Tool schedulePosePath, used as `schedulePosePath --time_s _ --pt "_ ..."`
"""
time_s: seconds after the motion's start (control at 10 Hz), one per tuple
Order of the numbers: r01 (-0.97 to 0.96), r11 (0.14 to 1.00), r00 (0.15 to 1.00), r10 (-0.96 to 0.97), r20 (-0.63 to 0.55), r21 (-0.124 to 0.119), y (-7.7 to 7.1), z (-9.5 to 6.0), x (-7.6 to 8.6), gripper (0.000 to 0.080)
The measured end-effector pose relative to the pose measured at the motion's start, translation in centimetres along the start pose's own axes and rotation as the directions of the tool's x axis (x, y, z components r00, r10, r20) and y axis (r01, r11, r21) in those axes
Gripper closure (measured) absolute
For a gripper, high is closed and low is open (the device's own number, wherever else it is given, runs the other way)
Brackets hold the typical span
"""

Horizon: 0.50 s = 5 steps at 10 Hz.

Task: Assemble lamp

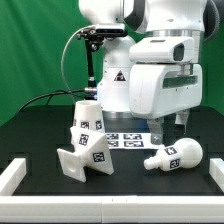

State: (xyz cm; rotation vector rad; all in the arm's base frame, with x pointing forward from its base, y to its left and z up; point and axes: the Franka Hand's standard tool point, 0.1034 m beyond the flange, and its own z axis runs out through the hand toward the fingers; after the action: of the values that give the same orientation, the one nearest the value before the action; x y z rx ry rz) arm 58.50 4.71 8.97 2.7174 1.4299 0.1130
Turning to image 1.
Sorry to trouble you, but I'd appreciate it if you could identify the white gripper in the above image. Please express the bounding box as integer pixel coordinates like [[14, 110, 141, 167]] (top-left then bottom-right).
[[129, 64, 202, 145]]

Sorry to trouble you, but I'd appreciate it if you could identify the white lamp bulb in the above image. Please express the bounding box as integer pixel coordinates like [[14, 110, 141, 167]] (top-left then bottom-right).
[[144, 138, 203, 171]]

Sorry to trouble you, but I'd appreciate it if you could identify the white lamp base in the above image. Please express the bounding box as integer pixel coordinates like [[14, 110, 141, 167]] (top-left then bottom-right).
[[57, 126, 114, 182]]

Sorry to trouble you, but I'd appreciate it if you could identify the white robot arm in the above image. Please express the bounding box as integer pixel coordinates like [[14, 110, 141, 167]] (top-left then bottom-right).
[[79, 0, 224, 144]]

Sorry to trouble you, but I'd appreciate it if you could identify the white lamp shade cone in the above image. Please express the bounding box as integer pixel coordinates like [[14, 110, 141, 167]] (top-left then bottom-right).
[[70, 101, 106, 147]]

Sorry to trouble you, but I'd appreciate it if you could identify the white marker sheet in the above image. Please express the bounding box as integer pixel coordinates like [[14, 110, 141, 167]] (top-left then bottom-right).
[[106, 133, 162, 149]]

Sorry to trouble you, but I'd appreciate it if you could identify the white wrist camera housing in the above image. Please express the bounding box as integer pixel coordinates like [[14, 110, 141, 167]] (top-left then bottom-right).
[[129, 36, 195, 63]]

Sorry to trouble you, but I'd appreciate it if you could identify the black camera stand pole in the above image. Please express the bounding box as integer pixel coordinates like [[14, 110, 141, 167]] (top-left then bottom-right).
[[85, 39, 97, 100]]

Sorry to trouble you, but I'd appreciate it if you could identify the white front fence rail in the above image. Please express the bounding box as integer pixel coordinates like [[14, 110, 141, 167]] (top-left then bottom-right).
[[0, 196, 224, 224]]

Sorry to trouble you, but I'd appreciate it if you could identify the black camera on stand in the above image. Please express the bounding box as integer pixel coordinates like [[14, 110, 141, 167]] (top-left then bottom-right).
[[77, 23, 128, 39]]

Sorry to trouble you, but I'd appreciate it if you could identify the black cable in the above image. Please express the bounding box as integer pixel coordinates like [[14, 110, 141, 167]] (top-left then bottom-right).
[[18, 88, 88, 114]]

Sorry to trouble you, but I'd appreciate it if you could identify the grey camera cable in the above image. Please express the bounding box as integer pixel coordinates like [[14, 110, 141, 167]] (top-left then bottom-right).
[[60, 26, 92, 98]]

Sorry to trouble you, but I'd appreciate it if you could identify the white left fence rail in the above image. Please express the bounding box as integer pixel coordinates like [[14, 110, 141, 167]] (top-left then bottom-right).
[[0, 158, 27, 196]]

